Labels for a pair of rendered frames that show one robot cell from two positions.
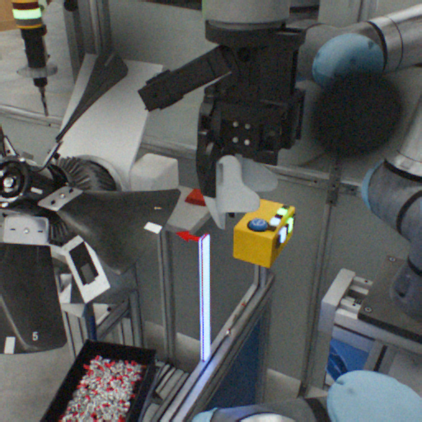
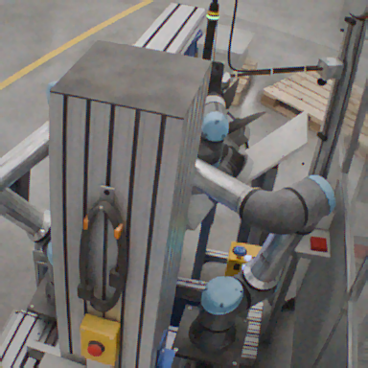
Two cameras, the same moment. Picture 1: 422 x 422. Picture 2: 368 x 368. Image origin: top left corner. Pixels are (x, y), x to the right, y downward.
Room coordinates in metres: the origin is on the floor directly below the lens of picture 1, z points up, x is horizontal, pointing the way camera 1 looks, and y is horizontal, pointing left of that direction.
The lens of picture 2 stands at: (0.14, -1.49, 2.54)
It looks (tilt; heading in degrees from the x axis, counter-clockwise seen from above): 37 degrees down; 67
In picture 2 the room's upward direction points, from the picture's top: 8 degrees clockwise
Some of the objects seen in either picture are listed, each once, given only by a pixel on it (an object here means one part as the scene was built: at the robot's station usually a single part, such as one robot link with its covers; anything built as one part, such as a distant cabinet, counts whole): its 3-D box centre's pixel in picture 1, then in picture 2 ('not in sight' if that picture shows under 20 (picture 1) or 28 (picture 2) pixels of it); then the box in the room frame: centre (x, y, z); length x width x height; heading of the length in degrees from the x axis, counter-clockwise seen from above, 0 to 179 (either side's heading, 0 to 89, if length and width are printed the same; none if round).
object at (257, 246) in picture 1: (264, 233); (248, 263); (1.01, -0.13, 1.02); 0.16 x 0.10 x 0.11; 153
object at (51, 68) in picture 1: (34, 44); not in sight; (0.92, 0.33, 1.50); 0.09 x 0.07 x 0.10; 8
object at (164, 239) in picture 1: (167, 297); (282, 291); (1.46, 0.18, 0.42); 0.04 x 0.04 x 0.83; 63
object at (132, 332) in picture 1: (128, 297); (247, 260); (1.27, 0.29, 0.58); 0.09 x 0.05 x 1.15; 63
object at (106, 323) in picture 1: (107, 322); (223, 258); (1.17, 0.34, 0.56); 0.19 x 0.04 x 0.04; 153
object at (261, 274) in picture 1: (262, 264); not in sight; (1.01, -0.13, 0.92); 0.03 x 0.03 x 0.12; 63
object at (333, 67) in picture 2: not in sight; (331, 68); (1.54, 0.41, 1.54); 0.10 x 0.07 x 0.09; 8
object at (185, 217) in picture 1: (161, 203); (304, 228); (1.46, 0.18, 0.85); 0.36 x 0.24 x 0.03; 63
